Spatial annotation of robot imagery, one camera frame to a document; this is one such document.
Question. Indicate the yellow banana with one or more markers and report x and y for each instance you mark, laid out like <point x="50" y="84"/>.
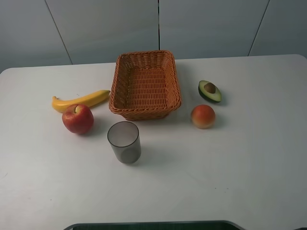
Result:
<point x="88" y="100"/>

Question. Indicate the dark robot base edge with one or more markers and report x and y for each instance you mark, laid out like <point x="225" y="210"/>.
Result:
<point x="173" y="225"/>

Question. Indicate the orange wicker basket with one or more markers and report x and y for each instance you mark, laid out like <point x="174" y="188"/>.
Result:
<point x="145" y="86"/>

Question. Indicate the grey translucent plastic cup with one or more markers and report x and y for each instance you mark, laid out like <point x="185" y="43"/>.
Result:
<point x="124" y="138"/>

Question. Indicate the orange round bread bun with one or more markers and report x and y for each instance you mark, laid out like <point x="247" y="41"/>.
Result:
<point x="203" y="116"/>

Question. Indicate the halved avocado with pit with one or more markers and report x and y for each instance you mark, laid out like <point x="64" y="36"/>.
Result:
<point x="209" y="91"/>

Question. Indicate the red apple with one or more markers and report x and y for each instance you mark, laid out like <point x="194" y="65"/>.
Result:
<point x="78" y="119"/>

